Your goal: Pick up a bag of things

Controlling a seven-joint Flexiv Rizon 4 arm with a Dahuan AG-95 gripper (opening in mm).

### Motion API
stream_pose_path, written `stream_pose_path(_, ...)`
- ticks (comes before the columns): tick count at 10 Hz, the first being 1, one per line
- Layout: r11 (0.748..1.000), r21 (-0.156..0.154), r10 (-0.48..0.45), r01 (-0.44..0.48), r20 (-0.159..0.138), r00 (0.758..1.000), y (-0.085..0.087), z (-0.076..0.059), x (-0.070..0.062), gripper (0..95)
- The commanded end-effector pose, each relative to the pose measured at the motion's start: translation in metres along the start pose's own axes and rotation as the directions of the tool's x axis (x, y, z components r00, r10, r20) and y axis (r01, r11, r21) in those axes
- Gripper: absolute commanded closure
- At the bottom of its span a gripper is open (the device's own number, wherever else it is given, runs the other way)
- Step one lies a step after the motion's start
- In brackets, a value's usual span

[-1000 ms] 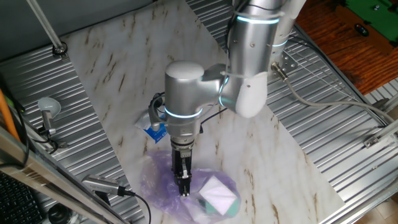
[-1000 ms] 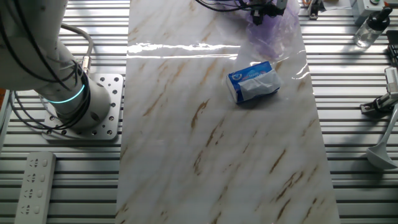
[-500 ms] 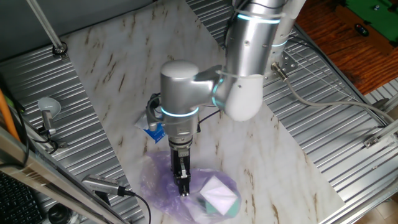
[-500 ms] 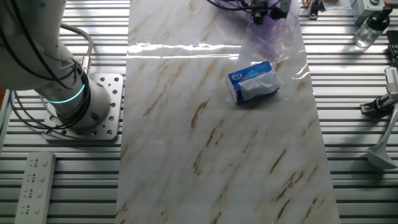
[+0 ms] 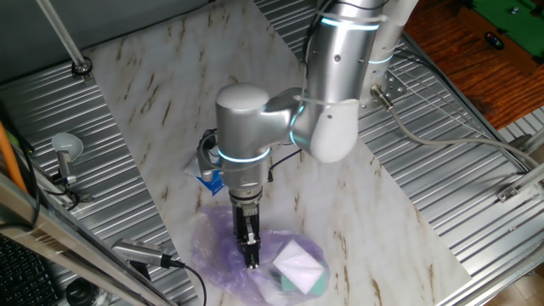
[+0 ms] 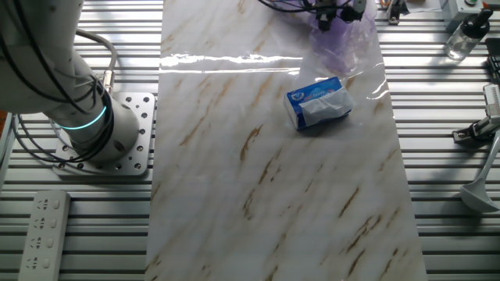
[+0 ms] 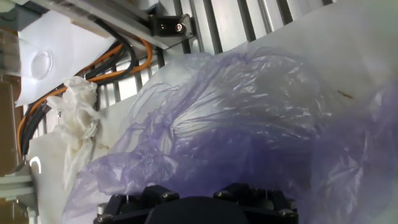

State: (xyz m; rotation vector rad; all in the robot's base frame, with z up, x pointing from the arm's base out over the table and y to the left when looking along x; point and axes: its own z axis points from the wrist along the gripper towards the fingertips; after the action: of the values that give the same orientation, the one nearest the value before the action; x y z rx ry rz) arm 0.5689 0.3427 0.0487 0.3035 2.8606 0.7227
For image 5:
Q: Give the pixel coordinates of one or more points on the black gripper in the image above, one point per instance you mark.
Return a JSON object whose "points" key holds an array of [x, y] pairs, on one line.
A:
{"points": [[243, 217]]}

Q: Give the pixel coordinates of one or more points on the purple translucent plastic bag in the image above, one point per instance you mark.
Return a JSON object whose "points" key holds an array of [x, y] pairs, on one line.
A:
{"points": [[221, 259]]}

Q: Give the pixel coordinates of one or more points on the white green box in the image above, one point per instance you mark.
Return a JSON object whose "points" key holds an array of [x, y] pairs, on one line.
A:
{"points": [[297, 263]]}

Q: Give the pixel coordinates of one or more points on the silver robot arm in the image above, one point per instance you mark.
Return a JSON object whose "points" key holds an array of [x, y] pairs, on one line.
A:
{"points": [[336, 64]]}

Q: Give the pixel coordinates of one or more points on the blue white tissue pack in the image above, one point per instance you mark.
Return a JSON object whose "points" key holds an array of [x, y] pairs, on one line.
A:
{"points": [[215, 186]]}

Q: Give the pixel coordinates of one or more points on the marble pattern mat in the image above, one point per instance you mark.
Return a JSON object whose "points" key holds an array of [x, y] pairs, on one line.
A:
{"points": [[382, 238]]}

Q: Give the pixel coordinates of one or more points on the black keyboard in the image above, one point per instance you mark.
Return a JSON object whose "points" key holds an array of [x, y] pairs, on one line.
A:
{"points": [[23, 276]]}

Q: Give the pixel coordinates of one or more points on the metal pole with base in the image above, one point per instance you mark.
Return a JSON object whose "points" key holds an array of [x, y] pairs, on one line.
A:
{"points": [[81, 66]]}

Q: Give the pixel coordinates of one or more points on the orange tube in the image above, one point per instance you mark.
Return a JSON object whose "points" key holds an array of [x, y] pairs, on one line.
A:
{"points": [[9, 161]]}

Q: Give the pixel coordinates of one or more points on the small black remote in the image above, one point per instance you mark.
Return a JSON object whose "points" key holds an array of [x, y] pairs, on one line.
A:
{"points": [[494, 41]]}

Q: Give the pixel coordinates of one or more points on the green pool table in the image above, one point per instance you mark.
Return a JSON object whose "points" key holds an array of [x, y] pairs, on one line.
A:
{"points": [[518, 21]]}

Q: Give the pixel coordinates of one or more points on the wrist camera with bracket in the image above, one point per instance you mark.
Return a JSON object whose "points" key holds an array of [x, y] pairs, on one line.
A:
{"points": [[206, 168]]}

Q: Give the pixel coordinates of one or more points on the silver depth camera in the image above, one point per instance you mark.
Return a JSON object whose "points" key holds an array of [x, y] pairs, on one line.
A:
{"points": [[136, 251]]}

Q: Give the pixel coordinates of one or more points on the aluminium frame bar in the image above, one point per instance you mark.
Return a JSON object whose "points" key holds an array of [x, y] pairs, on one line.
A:
{"points": [[64, 246]]}

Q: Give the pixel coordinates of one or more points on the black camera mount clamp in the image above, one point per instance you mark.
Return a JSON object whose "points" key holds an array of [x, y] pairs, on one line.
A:
{"points": [[64, 179]]}

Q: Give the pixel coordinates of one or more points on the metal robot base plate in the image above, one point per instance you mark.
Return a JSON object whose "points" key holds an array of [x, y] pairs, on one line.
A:
{"points": [[393, 87]]}

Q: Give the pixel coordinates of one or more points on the aluminium corner bracket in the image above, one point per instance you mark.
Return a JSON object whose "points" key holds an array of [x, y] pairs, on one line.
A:
{"points": [[508, 193]]}

